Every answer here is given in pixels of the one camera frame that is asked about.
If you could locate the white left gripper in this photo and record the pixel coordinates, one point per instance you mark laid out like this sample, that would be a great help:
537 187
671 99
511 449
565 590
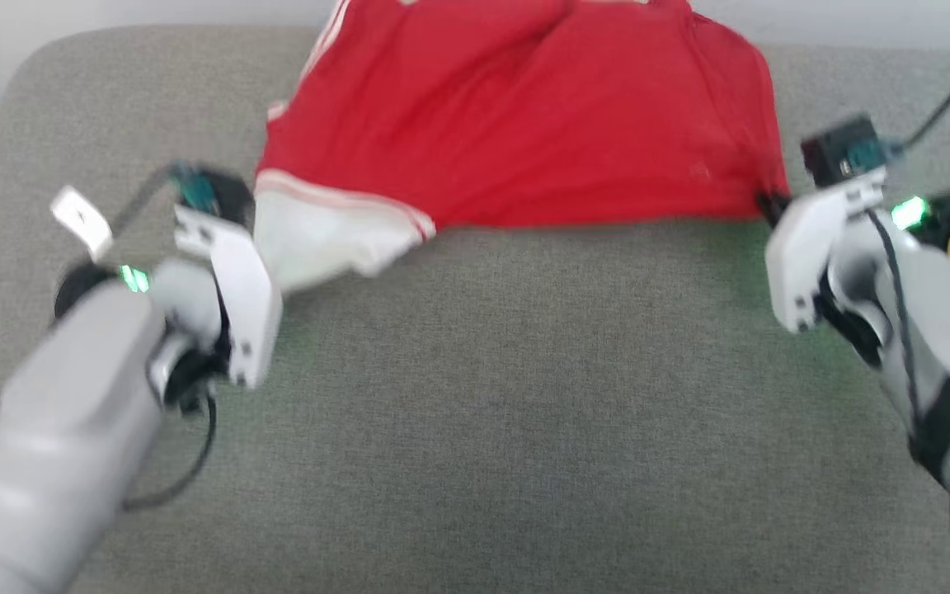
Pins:
246 305

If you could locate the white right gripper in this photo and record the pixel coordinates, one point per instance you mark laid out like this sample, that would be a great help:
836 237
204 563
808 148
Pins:
801 256

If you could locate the red basketball jersey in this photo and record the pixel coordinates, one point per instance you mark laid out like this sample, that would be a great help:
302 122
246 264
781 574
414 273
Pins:
524 124

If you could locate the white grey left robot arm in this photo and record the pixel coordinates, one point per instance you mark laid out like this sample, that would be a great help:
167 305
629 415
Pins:
54 429

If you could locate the grey fabric sofa cushion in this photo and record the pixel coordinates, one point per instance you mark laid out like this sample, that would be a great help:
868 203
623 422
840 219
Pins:
524 412

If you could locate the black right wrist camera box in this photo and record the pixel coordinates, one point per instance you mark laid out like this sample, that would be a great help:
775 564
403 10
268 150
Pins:
834 148

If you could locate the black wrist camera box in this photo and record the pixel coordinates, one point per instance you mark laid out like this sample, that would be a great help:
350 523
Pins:
834 148
232 196

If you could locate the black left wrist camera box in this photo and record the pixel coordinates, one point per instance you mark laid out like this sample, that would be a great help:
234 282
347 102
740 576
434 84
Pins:
232 196

